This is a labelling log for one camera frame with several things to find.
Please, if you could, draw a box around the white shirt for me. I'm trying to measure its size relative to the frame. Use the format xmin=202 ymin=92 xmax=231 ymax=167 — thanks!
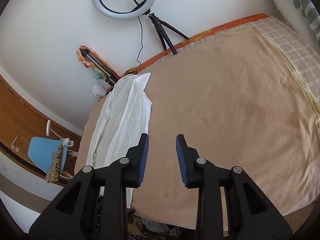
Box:
xmin=86 ymin=72 xmax=153 ymax=209

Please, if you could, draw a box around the white charger plug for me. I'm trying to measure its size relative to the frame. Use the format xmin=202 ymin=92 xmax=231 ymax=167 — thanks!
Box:
xmin=62 ymin=138 xmax=74 ymax=148

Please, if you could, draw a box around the leopard print cloth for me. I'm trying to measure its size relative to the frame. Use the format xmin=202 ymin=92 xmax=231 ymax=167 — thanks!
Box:
xmin=45 ymin=143 xmax=63 ymax=183

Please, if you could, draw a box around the beige fleece blanket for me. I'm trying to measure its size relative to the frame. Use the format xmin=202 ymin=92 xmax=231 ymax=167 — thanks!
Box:
xmin=75 ymin=27 xmax=319 ymax=229

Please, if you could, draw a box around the light blue chair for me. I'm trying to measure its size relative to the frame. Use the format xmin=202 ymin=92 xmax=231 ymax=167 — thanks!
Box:
xmin=27 ymin=137 xmax=64 ymax=173

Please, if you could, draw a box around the white mug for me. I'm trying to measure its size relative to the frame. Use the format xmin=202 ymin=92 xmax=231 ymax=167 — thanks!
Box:
xmin=90 ymin=79 xmax=112 ymax=98

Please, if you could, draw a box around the white desk lamp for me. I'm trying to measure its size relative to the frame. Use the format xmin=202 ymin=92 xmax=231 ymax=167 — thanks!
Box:
xmin=46 ymin=119 xmax=64 ymax=139

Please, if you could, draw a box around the folded grey tripod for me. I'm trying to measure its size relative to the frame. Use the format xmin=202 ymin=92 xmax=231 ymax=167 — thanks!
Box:
xmin=80 ymin=49 xmax=118 ymax=86

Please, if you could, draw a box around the colourful patterned scarf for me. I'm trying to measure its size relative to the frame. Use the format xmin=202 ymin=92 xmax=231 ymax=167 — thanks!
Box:
xmin=76 ymin=46 xmax=139 ymax=83

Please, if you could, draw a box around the orange floral bed sheet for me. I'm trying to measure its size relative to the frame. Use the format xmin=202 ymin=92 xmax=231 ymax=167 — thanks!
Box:
xmin=134 ymin=13 xmax=268 ymax=74

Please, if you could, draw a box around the small black tripod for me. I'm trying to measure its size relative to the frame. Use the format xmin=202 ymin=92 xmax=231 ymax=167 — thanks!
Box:
xmin=148 ymin=13 xmax=190 ymax=55

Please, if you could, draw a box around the checked woven bed cover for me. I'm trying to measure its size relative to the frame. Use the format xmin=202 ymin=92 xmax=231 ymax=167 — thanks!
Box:
xmin=175 ymin=15 xmax=320 ymax=128

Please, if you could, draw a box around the green white patterned pillow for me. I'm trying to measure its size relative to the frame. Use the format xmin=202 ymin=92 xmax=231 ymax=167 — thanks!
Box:
xmin=273 ymin=0 xmax=319 ymax=46

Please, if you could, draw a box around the white ring light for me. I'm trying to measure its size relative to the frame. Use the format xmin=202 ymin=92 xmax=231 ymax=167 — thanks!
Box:
xmin=92 ymin=0 xmax=156 ymax=20

